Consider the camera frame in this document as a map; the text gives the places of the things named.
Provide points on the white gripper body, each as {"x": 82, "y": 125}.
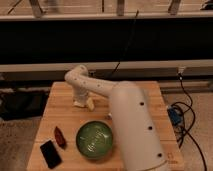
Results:
{"x": 80, "y": 94}

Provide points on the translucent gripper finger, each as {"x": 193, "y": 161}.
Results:
{"x": 90, "y": 104}

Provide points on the white sponge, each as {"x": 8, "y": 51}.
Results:
{"x": 79, "y": 104}

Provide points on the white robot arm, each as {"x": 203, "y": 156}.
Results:
{"x": 137, "y": 137}

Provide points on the green ceramic bowl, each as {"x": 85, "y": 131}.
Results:
{"x": 94, "y": 140}

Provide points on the white tube with cap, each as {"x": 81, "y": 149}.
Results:
{"x": 109, "y": 117}

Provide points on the dark red toy boat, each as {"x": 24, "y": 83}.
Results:
{"x": 59, "y": 137}

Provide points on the black smartphone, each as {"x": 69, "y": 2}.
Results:
{"x": 50, "y": 154}

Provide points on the blue power adapter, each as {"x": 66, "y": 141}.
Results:
{"x": 174, "y": 117}

